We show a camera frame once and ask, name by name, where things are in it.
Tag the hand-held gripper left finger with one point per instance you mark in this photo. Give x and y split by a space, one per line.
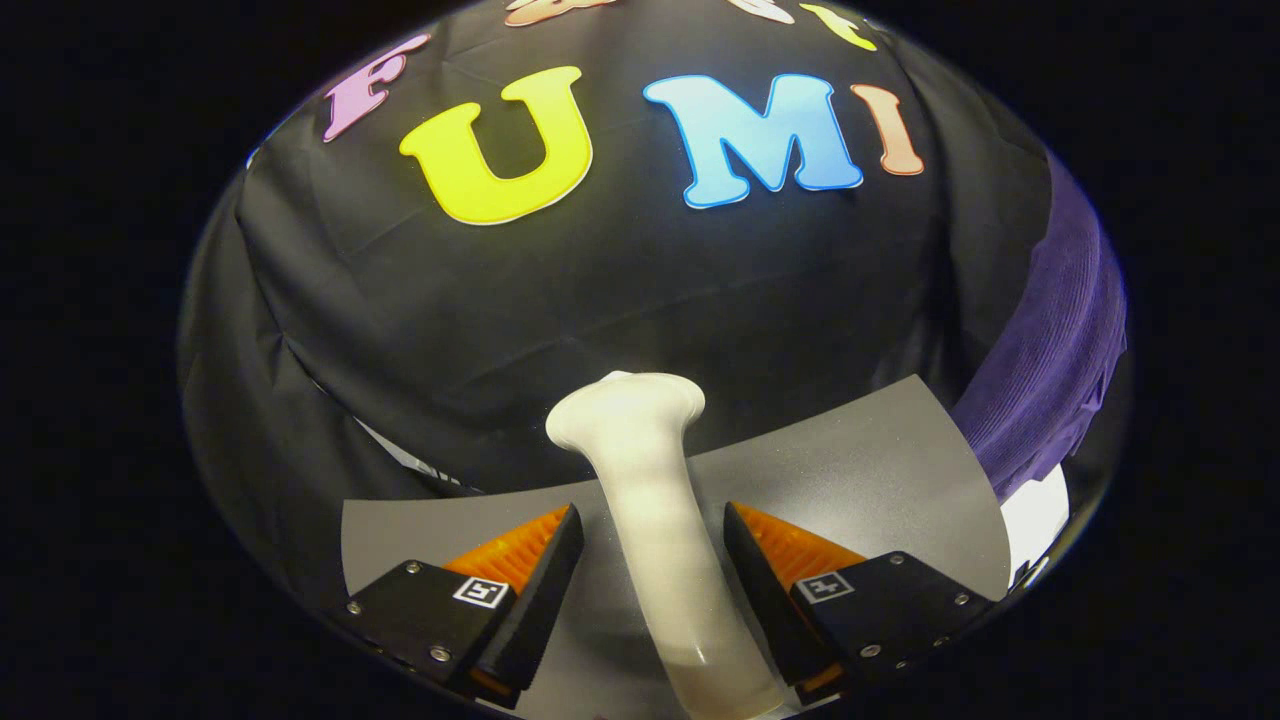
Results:
545 590

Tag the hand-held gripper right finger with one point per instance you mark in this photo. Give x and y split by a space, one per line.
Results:
765 590

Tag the grey cabinet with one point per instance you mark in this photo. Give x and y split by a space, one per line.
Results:
870 470

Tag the white ironing form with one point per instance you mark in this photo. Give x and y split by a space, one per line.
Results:
1035 515

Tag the black backdrop cloth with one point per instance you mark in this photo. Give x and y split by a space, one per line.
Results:
600 300

